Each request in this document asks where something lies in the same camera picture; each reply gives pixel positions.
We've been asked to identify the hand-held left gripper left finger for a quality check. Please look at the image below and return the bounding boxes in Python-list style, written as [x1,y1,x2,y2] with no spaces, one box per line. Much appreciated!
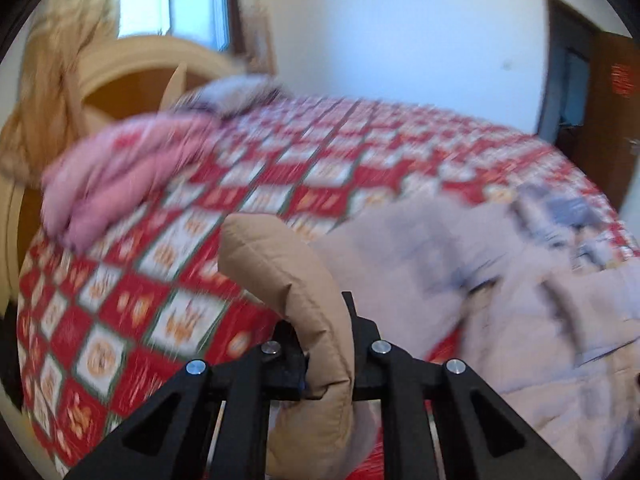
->
[62,321,308,480]

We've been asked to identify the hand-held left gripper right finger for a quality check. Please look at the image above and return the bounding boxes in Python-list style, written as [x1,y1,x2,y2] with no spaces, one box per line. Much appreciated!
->
[342,291,583,480]

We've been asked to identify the beige quilted puffer jacket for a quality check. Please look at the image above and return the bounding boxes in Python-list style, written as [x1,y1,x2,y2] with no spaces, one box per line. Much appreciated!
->
[218,187,640,480]

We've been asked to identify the red checked cartoon bed sheet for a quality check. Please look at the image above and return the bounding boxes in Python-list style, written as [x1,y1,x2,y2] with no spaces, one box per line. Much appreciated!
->
[15,95,640,480]

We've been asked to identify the pink folded quilt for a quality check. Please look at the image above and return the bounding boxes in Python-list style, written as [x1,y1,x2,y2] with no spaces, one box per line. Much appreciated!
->
[41,112,221,253]

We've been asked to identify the striped pillow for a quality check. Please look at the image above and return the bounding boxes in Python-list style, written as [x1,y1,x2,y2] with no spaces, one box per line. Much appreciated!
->
[170,74,292,117]

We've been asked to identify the brown wooden door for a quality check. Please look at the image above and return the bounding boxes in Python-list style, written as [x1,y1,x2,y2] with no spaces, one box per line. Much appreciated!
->
[570,31,640,212]

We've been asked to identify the cream wooden headboard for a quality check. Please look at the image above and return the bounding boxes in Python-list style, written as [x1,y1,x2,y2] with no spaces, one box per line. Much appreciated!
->
[0,35,247,321]

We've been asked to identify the red paper door decoration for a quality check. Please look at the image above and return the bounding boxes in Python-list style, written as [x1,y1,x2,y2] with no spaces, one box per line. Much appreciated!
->
[609,62,640,96]

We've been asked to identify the window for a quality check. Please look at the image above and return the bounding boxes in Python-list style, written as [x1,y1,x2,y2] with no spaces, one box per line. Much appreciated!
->
[117,0,237,54]

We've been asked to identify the dark wooden door frame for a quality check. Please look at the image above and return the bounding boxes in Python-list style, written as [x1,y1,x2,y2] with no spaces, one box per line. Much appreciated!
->
[535,0,602,147]

